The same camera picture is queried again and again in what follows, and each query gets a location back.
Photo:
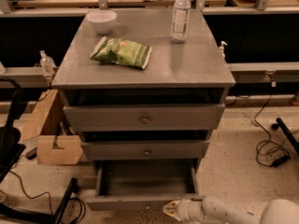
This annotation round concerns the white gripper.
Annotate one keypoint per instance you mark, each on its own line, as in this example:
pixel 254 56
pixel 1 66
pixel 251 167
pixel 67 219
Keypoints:
pixel 188 209

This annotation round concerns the grey bottom drawer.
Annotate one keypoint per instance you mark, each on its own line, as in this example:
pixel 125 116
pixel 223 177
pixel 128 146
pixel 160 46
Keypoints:
pixel 142 184

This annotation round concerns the grey drawer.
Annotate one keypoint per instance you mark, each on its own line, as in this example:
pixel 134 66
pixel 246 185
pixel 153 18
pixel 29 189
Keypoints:
pixel 109 118
pixel 142 184
pixel 108 151

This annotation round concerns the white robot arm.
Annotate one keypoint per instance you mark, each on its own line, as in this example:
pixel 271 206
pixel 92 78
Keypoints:
pixel 212 210

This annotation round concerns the grey middle drawer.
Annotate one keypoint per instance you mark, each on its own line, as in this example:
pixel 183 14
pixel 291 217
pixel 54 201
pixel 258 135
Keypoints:
pixel 108 151

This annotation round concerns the grey top drawer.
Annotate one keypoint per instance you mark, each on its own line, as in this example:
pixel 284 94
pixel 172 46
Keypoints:
pixel 109 118

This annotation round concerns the grey drawer cabinet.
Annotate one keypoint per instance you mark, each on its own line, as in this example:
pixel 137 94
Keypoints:
pixel 188 73

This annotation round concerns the black stand leg right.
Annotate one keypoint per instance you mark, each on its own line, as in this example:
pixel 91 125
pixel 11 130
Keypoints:
pixel 288 134

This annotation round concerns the wooden box on floor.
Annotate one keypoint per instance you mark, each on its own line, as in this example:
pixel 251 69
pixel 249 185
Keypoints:
pixel 54 147

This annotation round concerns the green chip bag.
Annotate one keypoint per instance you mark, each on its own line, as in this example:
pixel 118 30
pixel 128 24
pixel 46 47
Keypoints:
pixel 122 52

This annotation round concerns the small pump bottle right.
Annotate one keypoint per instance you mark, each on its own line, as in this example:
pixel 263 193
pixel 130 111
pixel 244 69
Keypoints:
pixel 222 48

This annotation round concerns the small sanitizer bottle left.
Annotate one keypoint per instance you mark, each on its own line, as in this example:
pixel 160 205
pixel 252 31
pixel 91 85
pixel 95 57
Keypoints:
pixel 46 62

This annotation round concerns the black chair base left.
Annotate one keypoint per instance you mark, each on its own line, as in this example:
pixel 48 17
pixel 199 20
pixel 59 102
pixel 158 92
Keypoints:
pixel 10 151

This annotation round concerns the white ceramic bowl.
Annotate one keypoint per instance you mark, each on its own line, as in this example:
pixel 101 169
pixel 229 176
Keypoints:
pixel 102 21

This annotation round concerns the clear plastic water bottle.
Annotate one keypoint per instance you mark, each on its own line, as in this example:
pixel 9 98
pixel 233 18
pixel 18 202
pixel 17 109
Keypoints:
pixel 180 19

